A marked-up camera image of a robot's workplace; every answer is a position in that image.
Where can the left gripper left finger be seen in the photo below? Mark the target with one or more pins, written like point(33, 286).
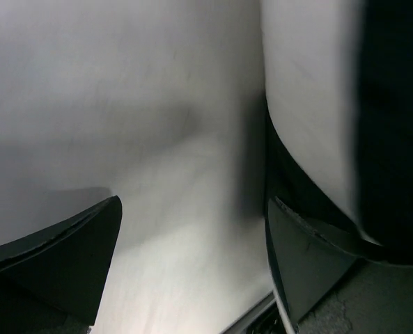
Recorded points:
point(60, 272)

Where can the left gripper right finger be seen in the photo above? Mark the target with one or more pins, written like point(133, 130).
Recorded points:
point(321, 273)

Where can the black white checkered pillowcase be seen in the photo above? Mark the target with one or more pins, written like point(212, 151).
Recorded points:
point(339, 84)

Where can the aluminium front frame rail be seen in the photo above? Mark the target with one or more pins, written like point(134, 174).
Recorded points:
point(263, 318)

